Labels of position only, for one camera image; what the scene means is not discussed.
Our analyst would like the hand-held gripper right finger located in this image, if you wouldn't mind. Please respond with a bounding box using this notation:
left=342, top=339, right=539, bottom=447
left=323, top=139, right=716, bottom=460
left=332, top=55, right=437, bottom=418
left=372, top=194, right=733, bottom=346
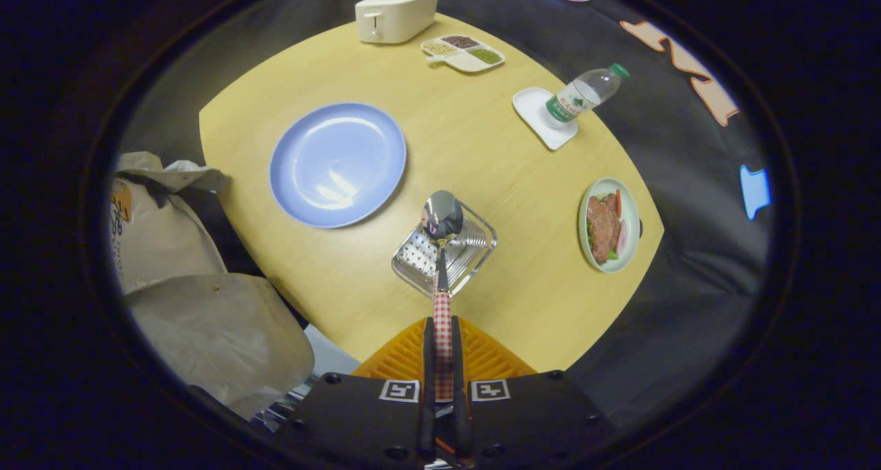
left=452, top=317, right=617, bottom=470

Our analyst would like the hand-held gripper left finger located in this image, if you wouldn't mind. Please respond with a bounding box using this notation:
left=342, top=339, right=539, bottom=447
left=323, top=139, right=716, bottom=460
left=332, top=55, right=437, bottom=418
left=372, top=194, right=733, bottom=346
left=272, top=317, right=436, bottom=470

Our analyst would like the spoon with checked handle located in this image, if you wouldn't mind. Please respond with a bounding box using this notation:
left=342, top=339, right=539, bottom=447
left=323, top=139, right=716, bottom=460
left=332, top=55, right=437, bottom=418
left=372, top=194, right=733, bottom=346
left=421, top=190, right=464, bottom=402

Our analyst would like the plain beige bag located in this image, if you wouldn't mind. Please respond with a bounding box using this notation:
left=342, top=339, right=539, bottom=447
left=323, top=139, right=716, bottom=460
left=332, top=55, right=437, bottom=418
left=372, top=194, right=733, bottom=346
left=124, top=273, right=315, bottom=419

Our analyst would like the perforated metal basket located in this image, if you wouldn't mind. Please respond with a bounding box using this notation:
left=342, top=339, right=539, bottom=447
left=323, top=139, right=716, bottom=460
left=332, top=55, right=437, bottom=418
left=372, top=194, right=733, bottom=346
left=392, top=198, right=498, bottom=299

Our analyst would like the plate of meat and vegetables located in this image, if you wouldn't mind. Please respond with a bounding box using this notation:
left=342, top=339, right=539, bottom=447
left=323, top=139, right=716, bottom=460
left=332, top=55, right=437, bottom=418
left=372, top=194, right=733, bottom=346
left=578, top=178, right=641, bottom=273

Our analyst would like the blue plate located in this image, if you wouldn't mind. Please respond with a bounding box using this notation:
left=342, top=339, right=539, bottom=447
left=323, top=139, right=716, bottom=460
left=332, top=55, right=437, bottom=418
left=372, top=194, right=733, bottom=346
left=269, top=103, right=407, bottom=229

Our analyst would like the beige bag with orange label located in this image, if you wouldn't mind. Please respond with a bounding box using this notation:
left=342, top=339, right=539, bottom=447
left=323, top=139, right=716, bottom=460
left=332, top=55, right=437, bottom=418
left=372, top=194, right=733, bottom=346
left=110, top=151, right=231, bottom=295

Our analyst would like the white square coaster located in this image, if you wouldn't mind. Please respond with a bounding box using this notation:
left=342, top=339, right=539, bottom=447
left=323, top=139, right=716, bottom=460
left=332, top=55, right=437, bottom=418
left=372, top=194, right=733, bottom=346
left=512, top=87, right=580, bottom=151

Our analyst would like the clear water bottle green cap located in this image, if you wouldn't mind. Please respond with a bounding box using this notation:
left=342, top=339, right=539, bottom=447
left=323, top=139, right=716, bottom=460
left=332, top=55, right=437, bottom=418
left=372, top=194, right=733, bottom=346
left=546, top=63, right=630, bottom=124

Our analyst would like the white divided dish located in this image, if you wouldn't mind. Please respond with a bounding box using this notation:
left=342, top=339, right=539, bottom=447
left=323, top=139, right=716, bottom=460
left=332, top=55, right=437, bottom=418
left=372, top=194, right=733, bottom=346
left=421, top=34, right=506, bottom=74

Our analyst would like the white toaster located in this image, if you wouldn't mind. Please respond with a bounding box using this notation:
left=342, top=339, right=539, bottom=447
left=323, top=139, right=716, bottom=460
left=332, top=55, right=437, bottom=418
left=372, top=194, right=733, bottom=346
left=355, top=0, right=440, bottom=45

